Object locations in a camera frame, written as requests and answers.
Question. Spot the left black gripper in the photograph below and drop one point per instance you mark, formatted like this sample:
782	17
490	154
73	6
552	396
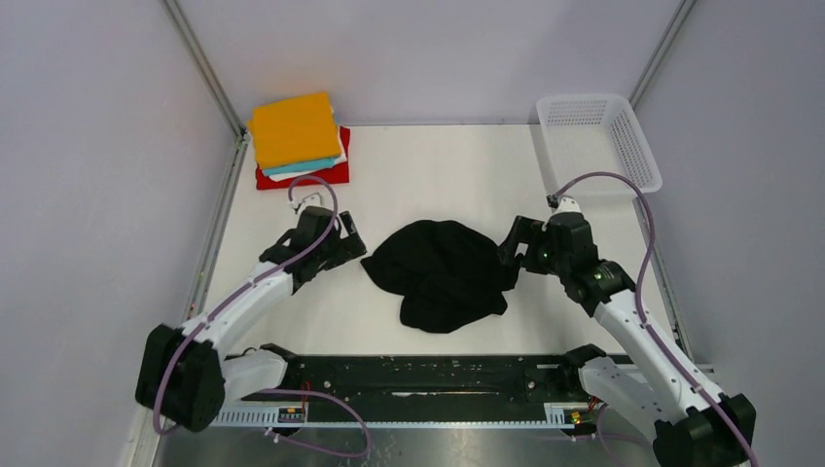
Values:
347	248

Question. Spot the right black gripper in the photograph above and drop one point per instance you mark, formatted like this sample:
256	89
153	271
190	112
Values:
523	231

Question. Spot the black t shirt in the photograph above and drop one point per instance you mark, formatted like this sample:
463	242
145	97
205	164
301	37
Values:
447	274

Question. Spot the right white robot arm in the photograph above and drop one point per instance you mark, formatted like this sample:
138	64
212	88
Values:
688	418

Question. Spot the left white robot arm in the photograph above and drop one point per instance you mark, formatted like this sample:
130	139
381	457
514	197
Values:
187	374

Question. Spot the red folded t shirt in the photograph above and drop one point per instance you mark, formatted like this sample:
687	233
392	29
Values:
337	174

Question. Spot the teal folded t shirt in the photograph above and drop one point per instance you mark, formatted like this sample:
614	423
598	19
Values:
300	167

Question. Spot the white folded t shirt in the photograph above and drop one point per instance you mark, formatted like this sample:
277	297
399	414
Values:
283	174

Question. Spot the white plastic basket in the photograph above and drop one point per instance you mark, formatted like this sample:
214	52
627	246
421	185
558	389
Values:
590	132

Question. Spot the orange folded t shirt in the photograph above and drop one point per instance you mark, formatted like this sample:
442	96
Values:
293	130

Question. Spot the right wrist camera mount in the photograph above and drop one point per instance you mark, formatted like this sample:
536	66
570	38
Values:
563	204

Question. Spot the aluminium frame rail left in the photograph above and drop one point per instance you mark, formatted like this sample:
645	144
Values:
226	146

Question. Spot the aluminium frame rail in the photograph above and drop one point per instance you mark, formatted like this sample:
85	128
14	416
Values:
226	146
661	51

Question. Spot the slotted cable duct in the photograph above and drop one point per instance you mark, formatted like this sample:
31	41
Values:
272	416

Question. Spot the aluminium frame rail right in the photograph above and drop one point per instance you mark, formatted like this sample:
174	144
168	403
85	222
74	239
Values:
661	51

